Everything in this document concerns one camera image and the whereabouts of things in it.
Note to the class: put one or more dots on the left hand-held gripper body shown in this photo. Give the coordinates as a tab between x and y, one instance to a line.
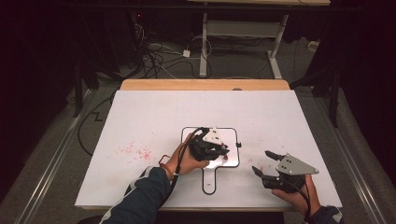
202	146

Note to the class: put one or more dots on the person's right hand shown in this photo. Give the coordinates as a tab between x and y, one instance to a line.
303	199

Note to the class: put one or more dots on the black stand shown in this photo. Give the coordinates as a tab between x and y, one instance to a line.
333	99
77	90

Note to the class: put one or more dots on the wooden table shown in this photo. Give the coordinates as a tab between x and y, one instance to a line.
202	84

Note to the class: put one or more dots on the person's left hand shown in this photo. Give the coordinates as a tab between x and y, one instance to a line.
185	163

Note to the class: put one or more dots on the black marker clip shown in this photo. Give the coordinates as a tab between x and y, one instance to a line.
238	144

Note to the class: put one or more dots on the white power adapter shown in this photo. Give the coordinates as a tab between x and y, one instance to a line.
186	53

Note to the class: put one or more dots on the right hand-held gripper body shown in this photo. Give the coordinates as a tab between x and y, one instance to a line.
292	166

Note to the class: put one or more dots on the white power strip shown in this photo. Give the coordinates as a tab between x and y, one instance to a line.
313	46

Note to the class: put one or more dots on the metal floor rail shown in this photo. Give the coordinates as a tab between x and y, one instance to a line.
358	174
53	161

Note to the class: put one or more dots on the white table cover sheet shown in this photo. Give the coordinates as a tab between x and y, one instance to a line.
186	109

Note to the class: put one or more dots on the white metal desk frame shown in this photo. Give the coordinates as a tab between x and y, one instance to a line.
204	46

